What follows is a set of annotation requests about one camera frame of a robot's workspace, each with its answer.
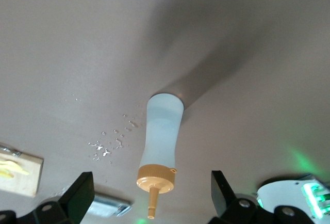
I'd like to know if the wooden cutting board metal handle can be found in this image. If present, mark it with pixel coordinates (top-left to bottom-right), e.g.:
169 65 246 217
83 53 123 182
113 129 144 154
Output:
0 145 44 198

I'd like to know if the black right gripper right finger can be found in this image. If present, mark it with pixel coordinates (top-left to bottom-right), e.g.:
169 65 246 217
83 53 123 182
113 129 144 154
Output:
208 170 319 224

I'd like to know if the yellow plastic fork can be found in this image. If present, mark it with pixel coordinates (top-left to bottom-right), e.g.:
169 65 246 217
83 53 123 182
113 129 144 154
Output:
0 159 30 175

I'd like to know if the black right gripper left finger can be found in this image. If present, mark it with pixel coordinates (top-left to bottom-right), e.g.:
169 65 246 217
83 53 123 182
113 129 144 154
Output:
0 171 95 224

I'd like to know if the translucent sauce bottle orange cap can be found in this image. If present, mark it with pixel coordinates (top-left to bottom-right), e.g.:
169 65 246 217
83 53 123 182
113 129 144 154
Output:
136 92 185 220

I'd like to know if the grey digital kitchen scale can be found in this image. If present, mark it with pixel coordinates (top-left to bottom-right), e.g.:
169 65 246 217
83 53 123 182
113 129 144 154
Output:
89 193 132 217

